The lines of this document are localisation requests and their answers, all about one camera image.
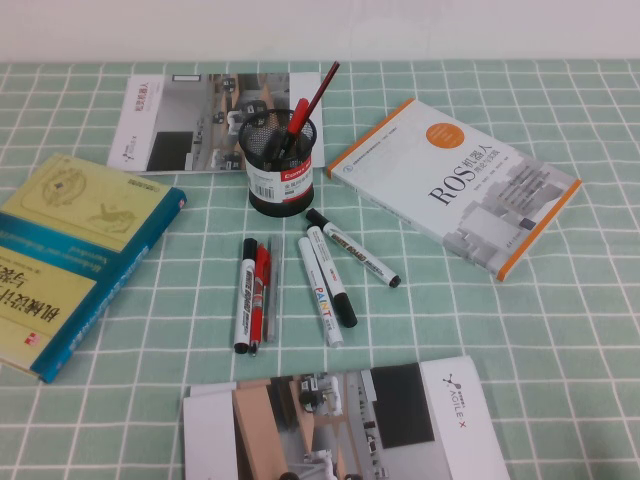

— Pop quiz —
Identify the black capped whiteboard marker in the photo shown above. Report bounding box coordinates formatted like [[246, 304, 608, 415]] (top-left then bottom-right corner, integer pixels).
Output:
[[305, 208, 402, 290], [233, 238, 259, 355]]

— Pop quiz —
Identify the black mesh pen holder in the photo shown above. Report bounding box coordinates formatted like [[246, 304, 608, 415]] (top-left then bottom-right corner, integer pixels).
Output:
[[237, 109, 318, 218]]

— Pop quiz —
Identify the grey transparent pen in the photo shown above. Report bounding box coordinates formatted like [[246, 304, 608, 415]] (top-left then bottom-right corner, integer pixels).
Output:
[[263, 234, 285, 344]]

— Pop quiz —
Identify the red gel pen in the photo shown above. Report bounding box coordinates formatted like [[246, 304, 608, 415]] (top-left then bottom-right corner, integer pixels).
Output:
[[248, 243, 273, 357]]

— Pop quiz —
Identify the red capped marker pen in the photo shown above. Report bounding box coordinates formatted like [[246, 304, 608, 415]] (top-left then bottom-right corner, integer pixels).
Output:
[[272, 98, 311, 161]]

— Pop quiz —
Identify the white marker with black end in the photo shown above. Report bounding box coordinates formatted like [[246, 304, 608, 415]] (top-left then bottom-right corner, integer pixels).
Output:
[[305, 224, 359, 329]]

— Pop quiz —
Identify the white paint marker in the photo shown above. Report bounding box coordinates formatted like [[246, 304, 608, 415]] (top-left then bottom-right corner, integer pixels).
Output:
[[297, 236, 345, 349]]

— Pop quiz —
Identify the white orange ROS book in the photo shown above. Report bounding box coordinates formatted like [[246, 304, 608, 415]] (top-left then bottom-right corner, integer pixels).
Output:
[[326, 97, 584, 284]]

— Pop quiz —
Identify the dark red thin pencil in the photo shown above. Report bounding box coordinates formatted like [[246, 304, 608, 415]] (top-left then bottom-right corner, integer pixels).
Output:
[[273, 60, 341, 157]]

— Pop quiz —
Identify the AgileX photo brochure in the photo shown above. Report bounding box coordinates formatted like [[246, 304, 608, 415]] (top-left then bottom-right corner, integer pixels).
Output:
[[180, 355, 512, 480], [106, 71, 327, 176]]

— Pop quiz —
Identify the yellow and teal book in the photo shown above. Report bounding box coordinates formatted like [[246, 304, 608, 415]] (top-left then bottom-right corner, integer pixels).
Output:
[[0, 152, 189, 385]]

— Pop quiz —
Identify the green checked tablecloth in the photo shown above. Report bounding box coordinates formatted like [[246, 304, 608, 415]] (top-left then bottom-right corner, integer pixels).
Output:
[[0, 59, 640, 480]]

